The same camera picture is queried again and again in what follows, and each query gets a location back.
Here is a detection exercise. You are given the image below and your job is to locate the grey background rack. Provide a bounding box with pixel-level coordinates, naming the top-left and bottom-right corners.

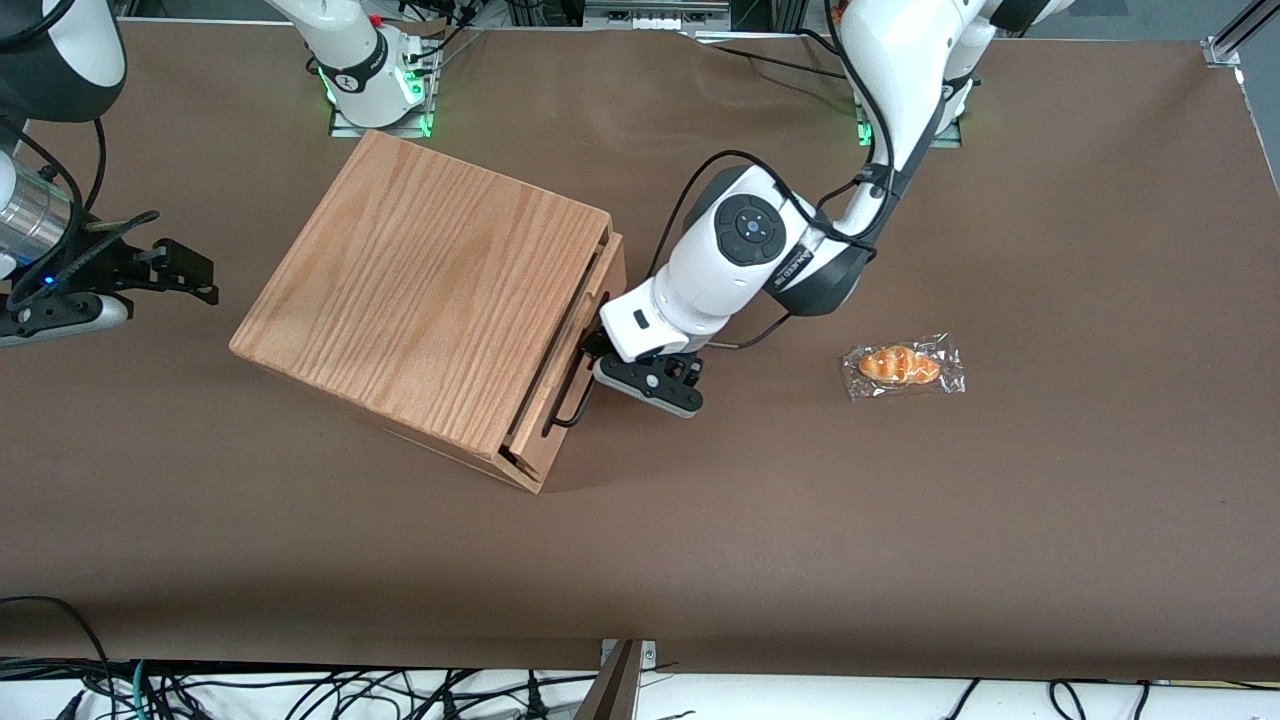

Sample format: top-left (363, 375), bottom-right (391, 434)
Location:
top-left (583, 0), bottom-right (733, 33)

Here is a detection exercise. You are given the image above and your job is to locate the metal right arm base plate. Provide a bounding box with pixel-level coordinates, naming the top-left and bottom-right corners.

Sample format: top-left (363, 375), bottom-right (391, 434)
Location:
top-left (328, 98), bottom-right (435, 139)

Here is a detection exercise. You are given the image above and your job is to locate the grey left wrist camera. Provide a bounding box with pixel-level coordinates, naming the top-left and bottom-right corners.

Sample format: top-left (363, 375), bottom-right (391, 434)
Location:
top-left (593, 353), bottom-right (706, 419)

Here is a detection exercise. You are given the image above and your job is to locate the long black table cable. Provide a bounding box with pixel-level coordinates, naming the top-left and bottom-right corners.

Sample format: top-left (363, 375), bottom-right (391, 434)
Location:
top-left (700, 40), bottom-right (851, 79)

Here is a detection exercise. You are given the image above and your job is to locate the light oak wooden drawer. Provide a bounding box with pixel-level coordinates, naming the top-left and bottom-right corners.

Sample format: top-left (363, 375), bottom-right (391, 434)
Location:
top-left (498, 222), bottom-right (629, 495)

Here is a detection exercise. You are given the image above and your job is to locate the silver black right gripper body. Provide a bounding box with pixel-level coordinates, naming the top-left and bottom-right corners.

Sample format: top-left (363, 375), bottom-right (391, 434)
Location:
top-left (0, 168), bottom-right (163, 301)

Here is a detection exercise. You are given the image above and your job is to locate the light oak wooden cabinet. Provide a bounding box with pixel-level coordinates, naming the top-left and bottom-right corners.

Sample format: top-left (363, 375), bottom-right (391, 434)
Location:
top-left (228, 130), bottom-right (613, 495)

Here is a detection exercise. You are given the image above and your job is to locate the black metal drawer handle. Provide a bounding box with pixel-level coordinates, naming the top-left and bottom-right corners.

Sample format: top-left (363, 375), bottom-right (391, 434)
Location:
top-left (543, 290), bottom-right (613, 432)

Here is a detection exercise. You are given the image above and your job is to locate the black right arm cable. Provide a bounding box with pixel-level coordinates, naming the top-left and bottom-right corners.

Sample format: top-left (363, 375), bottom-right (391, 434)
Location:
top-left (0, 115), bottom-right (161, 306)

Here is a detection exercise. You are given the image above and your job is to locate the brown table cover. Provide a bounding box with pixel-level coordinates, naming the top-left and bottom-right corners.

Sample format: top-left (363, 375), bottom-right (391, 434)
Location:
top-left (0, 20), bottom-right (1280, 683)

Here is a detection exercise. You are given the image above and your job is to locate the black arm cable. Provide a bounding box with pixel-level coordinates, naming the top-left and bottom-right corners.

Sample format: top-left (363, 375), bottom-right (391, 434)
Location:
top-left (655, 0), bottom-right (898, 353)
top-left (0, 115), bottom-right (161, 306)

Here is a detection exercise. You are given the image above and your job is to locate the aluminium profile rail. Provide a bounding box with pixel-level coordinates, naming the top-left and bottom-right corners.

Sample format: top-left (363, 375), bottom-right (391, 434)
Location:
top-left (1203, 0), bottom-right (1280, 69)

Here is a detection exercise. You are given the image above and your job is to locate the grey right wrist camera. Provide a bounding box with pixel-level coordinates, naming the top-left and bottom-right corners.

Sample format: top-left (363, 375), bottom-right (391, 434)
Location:
top-left (0, 293), bottom-right (133, 348)

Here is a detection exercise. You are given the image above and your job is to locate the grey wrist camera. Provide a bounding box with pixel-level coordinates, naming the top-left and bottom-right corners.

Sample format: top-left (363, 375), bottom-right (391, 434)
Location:
top-left (593, 353), bottom-right (706, 419)
top-left (0, 293), bottom-right (133, 348)

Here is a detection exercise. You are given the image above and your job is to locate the black looped cable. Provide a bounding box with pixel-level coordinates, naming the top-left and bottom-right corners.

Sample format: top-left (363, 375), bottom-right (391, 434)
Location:
top-left (0, 596), bottom-right (113, 720)

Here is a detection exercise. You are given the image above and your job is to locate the black cable tangle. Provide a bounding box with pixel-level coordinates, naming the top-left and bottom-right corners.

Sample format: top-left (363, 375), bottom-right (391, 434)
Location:
top-left (150, 664), bottom-right (601, 720)

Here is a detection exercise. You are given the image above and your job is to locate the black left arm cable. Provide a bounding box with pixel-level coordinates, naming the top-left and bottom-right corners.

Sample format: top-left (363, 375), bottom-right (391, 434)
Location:
top-left (655, 0), bottom-right (898, 353)

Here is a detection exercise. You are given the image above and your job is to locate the plastic wrapped bread roll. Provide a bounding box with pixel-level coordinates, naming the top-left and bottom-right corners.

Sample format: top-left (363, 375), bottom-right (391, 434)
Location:
top-left (842, 333), bottom-right (967, 403)

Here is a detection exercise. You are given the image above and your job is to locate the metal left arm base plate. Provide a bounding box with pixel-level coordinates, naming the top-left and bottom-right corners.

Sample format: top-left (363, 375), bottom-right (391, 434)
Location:
top-left (856, 116), bottom-right (965, 150)

